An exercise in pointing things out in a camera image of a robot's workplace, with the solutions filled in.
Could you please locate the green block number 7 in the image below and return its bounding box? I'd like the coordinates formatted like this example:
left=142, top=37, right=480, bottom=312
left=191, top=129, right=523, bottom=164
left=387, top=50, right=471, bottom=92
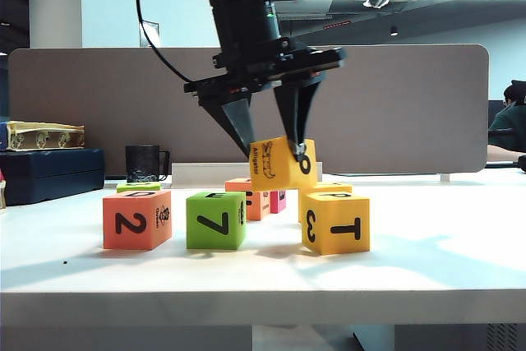
left=185, top=191, right=247, bottom=251

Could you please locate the yellow foam number block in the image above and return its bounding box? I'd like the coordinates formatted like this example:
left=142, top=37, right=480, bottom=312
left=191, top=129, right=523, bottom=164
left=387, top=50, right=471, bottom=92
left=298, top=181, right=353, bottom=224

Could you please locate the pink foam block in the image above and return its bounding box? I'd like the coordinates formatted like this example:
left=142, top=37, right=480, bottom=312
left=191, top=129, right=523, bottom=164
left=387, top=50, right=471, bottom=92
left=269, top=188, right=288, bottom=215

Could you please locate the plain green foam block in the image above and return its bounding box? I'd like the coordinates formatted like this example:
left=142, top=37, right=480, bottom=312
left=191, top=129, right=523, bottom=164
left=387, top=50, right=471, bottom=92
left=116, top=181, right=162, bottom=194

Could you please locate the brown-grey desk divider panel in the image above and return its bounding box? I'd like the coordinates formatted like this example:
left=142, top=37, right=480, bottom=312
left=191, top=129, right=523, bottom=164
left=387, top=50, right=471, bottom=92
left=7, top=44, right=491, bottom=175

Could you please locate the yellow block number 3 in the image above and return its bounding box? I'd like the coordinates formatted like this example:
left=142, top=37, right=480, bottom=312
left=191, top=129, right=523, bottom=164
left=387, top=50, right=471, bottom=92
left=301, top=192, right=371, bottom=256

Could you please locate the orange block number 2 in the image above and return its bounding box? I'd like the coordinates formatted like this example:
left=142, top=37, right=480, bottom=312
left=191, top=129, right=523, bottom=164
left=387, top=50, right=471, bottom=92
left=102, top=189, right=173, bottom=251

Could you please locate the grey vent grille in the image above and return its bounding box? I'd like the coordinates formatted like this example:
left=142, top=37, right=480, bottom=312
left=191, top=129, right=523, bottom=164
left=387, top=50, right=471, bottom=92
left=486, top=323, right=519, bottom=351

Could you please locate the gold cream box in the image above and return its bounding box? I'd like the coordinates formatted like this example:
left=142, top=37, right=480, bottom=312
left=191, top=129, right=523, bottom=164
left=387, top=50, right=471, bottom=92
left=0, top=120, right=86, bottom=151

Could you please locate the yellow block with alligator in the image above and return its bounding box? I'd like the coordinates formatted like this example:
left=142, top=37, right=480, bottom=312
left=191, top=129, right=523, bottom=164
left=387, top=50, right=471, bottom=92
left=249, top=136, right=318, bottom=192

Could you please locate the orange block letter F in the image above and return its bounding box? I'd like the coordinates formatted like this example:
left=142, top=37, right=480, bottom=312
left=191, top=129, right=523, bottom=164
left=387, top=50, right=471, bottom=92
left=224, top=178, right=272, bottom=221

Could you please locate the dark blue case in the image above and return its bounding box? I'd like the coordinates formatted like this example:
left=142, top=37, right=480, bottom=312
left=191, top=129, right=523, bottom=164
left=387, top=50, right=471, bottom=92
left=0, top=147, right=106, bottom=207

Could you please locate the person in dark green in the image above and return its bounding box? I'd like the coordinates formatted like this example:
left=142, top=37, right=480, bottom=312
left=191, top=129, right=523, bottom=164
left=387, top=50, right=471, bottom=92
left=488, top=84, right=526, bottom=163

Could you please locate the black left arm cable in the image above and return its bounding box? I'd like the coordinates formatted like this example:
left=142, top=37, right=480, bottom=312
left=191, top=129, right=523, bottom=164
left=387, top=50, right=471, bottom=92
left=135, top=0, right=199, bottom=85

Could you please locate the black mug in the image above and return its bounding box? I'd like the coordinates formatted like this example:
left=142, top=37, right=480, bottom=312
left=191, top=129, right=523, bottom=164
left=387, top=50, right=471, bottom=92
left=125, top=145, right=171, bottom=184

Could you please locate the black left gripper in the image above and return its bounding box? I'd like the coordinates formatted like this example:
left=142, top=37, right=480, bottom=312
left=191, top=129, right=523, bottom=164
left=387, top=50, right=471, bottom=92
left=182, top=37, right=347, bottom=163

